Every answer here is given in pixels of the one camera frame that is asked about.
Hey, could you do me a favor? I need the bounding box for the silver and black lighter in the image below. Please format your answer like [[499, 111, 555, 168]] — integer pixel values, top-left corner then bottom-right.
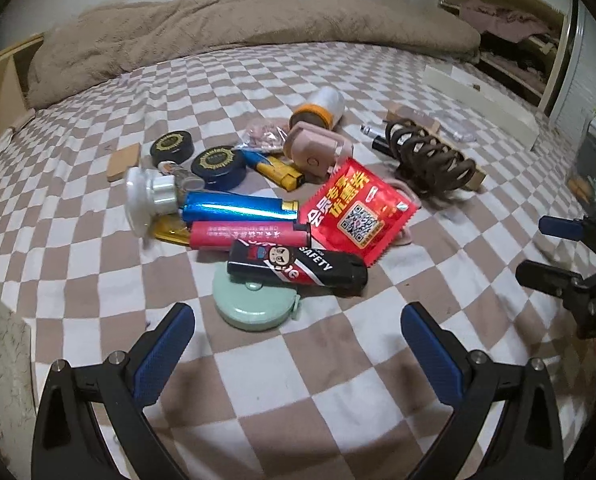
[[360, 122, 404, 156]]

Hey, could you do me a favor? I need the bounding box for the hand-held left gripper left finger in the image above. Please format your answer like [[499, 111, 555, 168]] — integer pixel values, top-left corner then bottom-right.
[[30, 302, 196, 480]]

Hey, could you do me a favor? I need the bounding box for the white shallow tray box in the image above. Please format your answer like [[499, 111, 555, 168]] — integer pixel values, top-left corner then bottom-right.
[[423, 64, 539, 151]]

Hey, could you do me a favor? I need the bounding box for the white and silver knob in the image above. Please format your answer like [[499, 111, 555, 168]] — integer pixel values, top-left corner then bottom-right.
[[124, 166, 184, 238]]

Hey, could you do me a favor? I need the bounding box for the blue lighter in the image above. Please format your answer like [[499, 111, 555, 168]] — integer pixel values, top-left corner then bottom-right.
[[180, 191, 300, 223]]

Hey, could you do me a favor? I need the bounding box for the small clear plastic case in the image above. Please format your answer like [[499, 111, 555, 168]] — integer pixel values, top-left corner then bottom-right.
[[430, 117, 476, 142]]

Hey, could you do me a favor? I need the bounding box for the green tape measure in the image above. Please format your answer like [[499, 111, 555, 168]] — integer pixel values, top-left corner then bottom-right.
[[212, 262, 303, 333]]

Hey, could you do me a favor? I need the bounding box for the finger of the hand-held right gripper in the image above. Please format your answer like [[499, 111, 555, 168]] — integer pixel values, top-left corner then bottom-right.
[[538, 215, 586, 242], [515, 259, 586, 307]]

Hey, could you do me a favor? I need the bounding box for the gold lighter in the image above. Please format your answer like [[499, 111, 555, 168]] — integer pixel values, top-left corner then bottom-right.
[[150, 215, 194, 246]]

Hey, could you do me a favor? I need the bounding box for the pile of pink clothes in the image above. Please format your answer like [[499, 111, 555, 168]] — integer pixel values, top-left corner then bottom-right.
[[458, 0, 561, 43]]

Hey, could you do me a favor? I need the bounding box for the red lighter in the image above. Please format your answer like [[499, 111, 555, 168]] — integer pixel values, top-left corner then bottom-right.
[[188, 220, 311, 252]]

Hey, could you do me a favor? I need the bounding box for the red foil sachet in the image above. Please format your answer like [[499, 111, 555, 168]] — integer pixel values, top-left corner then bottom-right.
[[300, 156, 421, 267]]

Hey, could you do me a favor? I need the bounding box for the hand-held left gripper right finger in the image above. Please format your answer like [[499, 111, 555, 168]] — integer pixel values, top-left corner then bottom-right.
[[400, 302, 564, 480]]

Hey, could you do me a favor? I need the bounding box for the clear roll with orange cap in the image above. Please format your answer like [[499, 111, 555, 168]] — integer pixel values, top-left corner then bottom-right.
[[290, 86, 345, 131]]

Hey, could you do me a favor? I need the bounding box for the black cartoon print lighter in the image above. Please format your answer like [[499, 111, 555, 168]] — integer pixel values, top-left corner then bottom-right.
[[227, 239, 369, 297]]

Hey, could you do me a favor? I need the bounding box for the checkered bed sheet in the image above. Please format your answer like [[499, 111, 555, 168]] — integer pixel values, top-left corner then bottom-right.
[[0, 40, 596, 480]]

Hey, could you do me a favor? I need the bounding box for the dark brown hair claw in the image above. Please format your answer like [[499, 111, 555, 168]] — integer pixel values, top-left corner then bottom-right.
[[384, 119, 478, 196]]

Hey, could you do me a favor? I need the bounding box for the small wooden rectangle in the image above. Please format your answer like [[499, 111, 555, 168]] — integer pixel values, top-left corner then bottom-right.
[[106, 142, 141, 182]]

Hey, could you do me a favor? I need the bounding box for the wooden closet niche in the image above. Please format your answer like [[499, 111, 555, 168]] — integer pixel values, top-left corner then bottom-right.
[[438, 0, 566, 106]]

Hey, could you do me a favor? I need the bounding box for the beige quilted comforter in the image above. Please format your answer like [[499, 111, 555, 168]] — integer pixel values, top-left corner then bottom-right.
[[25, 0, 481, 110]]

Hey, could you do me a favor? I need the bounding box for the pink cord strap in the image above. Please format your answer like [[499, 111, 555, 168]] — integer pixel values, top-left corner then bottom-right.
[[385, 180, 419, 247]]

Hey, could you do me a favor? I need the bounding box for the black round tin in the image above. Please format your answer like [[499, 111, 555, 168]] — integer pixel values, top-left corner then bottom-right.
[[190, 146, 246, 192], [150, 130, 195, 166]]

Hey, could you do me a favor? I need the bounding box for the yellow lighter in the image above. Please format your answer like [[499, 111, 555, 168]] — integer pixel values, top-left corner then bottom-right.
[[242, 150, 305, 192]]

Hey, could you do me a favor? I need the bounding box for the pink handheld device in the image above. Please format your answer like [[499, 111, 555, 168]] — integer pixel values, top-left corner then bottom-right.
[[284, 127, 355, 178]]

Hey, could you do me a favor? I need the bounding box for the small clear plastic bag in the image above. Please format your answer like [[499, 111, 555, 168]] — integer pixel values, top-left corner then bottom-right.
[[243, 119, 291, 153]]

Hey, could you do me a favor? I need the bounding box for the clear plastic storage bin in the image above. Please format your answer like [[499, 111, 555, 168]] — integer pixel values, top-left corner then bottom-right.
[[565, 107, 596, 211]]

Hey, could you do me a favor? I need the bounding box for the white slatted door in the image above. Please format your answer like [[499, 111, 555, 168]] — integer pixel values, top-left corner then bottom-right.
[[538, 0, 596, 126]]

